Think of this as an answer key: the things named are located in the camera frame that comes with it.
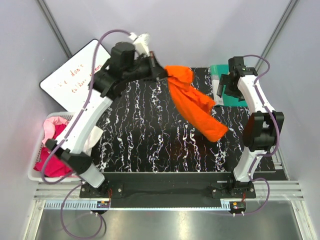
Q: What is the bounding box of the white whiteboard with red writing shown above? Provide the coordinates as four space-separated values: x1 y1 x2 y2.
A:
39 39 98 112

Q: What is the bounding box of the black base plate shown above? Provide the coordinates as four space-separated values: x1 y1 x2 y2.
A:
79 172 256 199

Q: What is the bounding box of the white t shirt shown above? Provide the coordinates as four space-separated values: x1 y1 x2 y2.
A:
82 126 104 156

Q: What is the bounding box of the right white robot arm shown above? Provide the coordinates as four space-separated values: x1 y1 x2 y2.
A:
214 56 285 199

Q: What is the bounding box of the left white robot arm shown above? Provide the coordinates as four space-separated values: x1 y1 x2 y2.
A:
43 39 168 198

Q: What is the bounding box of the orange t shirt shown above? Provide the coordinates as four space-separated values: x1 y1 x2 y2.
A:
164 65 229 142

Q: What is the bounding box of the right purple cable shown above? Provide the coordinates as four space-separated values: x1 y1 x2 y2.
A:
229 54 279 216

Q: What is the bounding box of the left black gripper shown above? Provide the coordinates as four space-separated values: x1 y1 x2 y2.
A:
123 51 171 84

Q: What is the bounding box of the purple cable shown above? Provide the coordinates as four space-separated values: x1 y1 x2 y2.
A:
40 29 137 238
229 54 279 216

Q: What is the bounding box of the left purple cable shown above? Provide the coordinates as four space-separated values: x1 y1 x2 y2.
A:
40 29 137 238

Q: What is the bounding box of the black marble pattern mat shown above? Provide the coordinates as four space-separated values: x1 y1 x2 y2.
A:
91 81 250 172

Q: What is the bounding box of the green book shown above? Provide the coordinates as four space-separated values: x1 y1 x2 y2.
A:
210 64 248 107

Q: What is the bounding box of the light pink t shirt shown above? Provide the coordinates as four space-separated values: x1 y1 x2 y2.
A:
42 116 68 144

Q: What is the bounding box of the magenta t shirt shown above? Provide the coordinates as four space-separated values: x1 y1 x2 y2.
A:
34 124 72 178

